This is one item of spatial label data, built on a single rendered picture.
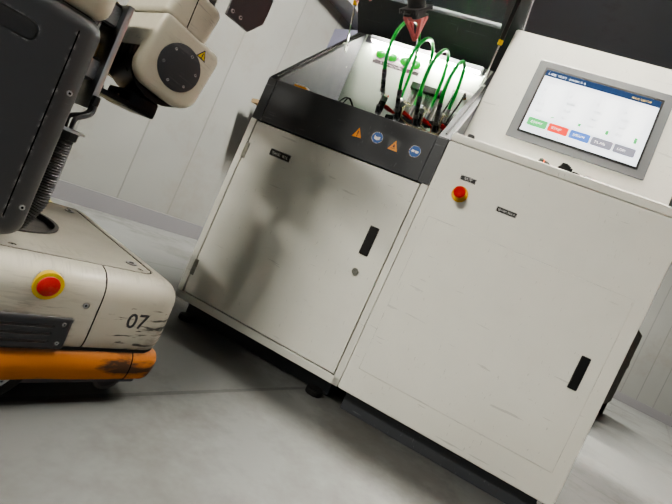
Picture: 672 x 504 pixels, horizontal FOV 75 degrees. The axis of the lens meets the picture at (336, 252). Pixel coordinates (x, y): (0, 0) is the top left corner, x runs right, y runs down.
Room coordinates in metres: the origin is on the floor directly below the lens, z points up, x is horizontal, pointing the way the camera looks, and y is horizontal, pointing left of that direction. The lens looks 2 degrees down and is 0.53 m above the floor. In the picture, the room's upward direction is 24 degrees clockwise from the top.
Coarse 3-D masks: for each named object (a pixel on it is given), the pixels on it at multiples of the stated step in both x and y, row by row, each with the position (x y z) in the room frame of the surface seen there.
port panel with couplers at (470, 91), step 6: (456, 84) 1.99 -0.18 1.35; (462, 84) 1.98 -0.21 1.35; (462, 90) 1.98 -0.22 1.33; (468, 90) 1.97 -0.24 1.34; (474, 90) 1.96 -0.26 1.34; (450, 96) 1.99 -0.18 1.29; (456, 96) 1.98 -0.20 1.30; (468, 96) 1.97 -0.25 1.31; (456, 102) 1.98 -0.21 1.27; (462, 102) 1.97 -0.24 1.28; (456, 114) 1.97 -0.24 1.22
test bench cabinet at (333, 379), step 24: (240, 144) 1.63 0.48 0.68; (408, 216) 1.43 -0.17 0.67; (192, 264) 1.62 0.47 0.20; (384, 264) 1.45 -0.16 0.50; (192, 312) 1.68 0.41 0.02; (216, 312) 1.57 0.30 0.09; (240, 336) 1.61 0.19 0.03; (264, 336) 1.52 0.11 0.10; (288, 360) 1.55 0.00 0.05; (312, 384) 1.52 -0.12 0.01; (336, 384) 1.43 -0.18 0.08
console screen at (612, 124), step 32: (544, 64) 1.70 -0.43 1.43; (544, 96) 1.65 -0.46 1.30; (576, 96) 1.63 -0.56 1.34; (608, 96) 1.61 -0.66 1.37; (640, 96) 1.59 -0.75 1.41; (512, 128) 1.63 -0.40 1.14; (544, 128) 1.61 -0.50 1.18; (576, 128) 1.59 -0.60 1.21; (608, 128) 1.57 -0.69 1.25; (640, 128) 1.55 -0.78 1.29; (608, 160) 1.53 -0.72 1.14; (640, 160) 1.51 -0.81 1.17
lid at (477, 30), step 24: (360, 0) 2.04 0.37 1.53; (384, 0) 1.98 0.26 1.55; (432, 0) 1.90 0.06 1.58; (456, 0) 1.85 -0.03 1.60; (480, 0) 1.80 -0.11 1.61; (504, 0) 1.76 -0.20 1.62; (528, 0) 1.70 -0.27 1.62; (360, 24) 2.13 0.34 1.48; (384, 24) 2.07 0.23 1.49; (432, 24) 1.96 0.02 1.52; (456, 24) 1.90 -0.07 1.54; (480, 24) 1.85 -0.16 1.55; (504, 24) 1.81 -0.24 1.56; (456, 48) 1.98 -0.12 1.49; (480, 48) 1.93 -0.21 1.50; (504, 48) 1.88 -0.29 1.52
